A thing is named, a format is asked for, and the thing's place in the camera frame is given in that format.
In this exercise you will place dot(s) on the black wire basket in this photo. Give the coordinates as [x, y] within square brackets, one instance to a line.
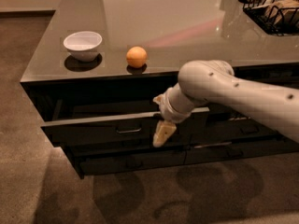
[255, 9]

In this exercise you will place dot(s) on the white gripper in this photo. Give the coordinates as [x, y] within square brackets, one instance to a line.
[167, 108]

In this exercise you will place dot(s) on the white ceramic bowl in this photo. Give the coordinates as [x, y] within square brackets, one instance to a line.
[83, 45]

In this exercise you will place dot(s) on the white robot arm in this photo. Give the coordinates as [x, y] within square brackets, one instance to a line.
[203, 82]

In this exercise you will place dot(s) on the orange fruit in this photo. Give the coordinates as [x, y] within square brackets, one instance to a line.
[136, 57]

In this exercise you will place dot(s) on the brown item in basket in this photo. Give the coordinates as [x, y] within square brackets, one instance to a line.
[283, 12]

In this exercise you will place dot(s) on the dark drawer cabinet counter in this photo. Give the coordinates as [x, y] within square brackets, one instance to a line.
[172, 32]

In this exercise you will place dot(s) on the dark drawer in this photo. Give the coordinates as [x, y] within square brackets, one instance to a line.
[234, 151]
[106, 129]
[219, 129]
[127, 146]
[134, 162]
[286, 76]

